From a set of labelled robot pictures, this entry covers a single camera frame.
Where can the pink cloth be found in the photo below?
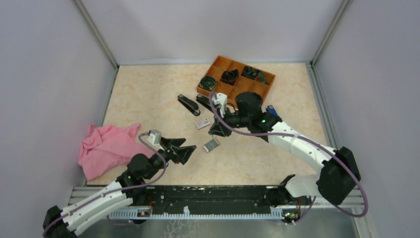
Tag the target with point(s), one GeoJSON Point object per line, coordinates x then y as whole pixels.
{"type": "Point", "coordinates": [109, 146]}

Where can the blue stapler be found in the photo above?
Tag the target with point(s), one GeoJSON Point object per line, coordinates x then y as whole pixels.
{"type": "Point", "coordinates": [270, 109]}

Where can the black coiled item upper right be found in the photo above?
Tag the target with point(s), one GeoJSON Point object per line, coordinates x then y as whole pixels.
{"type": "Point", "coordinates": [250, 72]}

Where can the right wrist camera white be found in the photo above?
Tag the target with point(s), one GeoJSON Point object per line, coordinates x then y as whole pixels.
{"type": "Point", "coordinates": [219, 101]}

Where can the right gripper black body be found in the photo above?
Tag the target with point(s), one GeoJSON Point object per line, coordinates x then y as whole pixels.
{"type": "Point", "coordinates": [226, 131]}

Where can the orange compartment tray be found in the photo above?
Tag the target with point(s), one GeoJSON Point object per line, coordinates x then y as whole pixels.
{"type": "Point", "coordinates": [243, 84]}

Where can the red white staple box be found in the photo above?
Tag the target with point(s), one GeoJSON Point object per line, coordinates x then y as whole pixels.
{"type": "Point", "coordinates": [203, 123]}

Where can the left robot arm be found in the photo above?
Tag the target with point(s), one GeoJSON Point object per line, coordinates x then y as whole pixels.
{"type": "Point", "coordinates": [129, 188]}

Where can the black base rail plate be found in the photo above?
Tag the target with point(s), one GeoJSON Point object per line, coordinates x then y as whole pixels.
{"type": "Point", "coordinates": [214, 200]}

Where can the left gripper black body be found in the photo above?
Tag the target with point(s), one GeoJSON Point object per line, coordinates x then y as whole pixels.
{"type": "Point", "coordinates": [170, 154]}

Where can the black coiled item centre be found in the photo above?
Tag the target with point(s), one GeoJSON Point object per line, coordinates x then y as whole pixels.
{"type": "Point", "coordinates": [230, 77]}

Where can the black stapler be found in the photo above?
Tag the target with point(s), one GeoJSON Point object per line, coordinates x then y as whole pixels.
{"type": "Point", "coordinates": [190, 105]}
{"type": "Point", "coordinates": [204, 101]}

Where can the dark green flat item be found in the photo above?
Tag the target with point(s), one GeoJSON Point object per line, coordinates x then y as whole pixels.
{"type": "Point", "coordinates": [262, 78]}

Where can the tray of staple strips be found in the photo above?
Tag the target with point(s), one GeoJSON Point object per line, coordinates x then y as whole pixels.
{"type": "Point", "coordinates": [211, 145]}

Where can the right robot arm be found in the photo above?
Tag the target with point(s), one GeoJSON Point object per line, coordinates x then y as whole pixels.
{"type": "Point", "coordinates": [336, 172]}

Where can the black coiled item blue-green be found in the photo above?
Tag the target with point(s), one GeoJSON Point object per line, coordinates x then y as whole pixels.
{"type": "Point", "coordinates": [208, 83]}

